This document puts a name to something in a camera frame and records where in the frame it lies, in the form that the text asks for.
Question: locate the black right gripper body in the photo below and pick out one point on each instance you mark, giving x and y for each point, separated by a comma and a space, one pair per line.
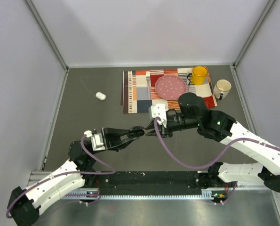
175, 122

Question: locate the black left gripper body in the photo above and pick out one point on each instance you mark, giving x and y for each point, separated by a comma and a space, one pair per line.
108, 144

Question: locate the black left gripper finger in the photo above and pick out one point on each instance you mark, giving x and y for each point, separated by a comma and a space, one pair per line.
118, 145
112, 134

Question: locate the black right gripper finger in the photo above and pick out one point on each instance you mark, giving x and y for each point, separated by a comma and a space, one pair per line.
153, 133
150, 126

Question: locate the white earbud case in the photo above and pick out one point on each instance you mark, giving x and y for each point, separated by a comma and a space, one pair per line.
100, 96

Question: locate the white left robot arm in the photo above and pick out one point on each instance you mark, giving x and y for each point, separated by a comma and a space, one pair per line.
26, 205

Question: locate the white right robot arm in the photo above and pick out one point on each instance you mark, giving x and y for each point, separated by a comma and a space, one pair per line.
222, 128

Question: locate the pink polka dot plate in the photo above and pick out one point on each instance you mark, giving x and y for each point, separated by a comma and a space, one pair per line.
170, 87

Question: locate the pink knife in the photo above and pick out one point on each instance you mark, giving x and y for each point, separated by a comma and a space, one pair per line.
189, 86

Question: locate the colourful patterned placemat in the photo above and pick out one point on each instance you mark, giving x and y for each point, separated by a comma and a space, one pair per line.
134, 95

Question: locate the yellow mug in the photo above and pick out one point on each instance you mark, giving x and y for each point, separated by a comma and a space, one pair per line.
199, 74

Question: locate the pink fork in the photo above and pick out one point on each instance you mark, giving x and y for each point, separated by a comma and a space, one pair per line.
148, 80

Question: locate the white enamel mug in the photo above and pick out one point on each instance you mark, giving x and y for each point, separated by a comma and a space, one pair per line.
221, 89

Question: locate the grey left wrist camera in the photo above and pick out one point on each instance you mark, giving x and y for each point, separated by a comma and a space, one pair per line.
97, 140

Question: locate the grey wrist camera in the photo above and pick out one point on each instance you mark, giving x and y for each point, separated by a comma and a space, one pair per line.
97, 140
158, 111

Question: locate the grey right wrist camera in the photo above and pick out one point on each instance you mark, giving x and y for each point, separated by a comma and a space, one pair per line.
158, 111

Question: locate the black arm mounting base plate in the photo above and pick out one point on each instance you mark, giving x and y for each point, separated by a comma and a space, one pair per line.
148, 183

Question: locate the slotted grey cable duct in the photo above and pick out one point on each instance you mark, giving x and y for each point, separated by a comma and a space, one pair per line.
88, 195

